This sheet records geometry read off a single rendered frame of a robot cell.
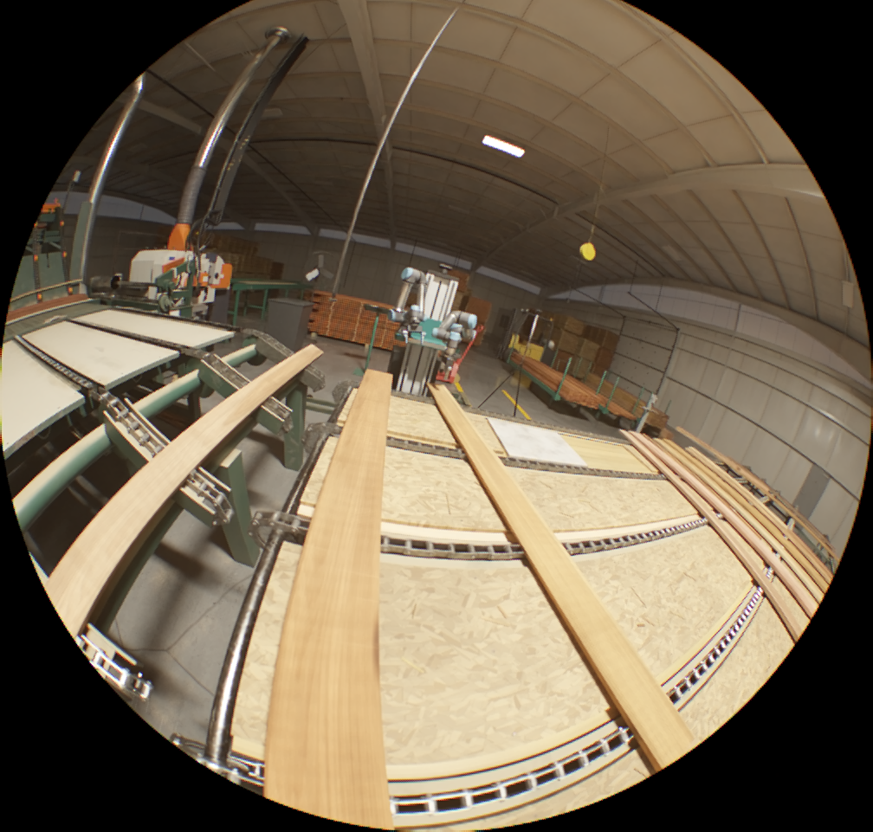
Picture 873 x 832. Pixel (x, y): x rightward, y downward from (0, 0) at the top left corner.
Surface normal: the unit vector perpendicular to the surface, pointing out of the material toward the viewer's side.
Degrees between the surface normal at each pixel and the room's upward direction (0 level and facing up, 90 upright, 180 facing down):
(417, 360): 90
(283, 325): 94
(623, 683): 0
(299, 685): 0
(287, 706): 0
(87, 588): 22
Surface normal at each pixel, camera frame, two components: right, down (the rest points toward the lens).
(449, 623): 0.26, -0.91
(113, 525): 0.61, -0.76
